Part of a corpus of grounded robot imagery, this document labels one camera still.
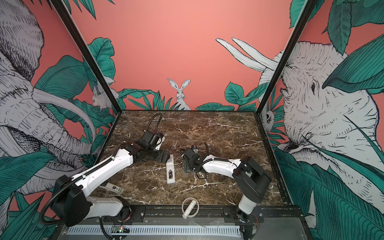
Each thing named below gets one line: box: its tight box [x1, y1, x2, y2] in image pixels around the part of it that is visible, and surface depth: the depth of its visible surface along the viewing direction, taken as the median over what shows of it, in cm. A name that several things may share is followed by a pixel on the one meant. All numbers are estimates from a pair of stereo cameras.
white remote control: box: [166, 154, 176, 184], surface depth 88 cm
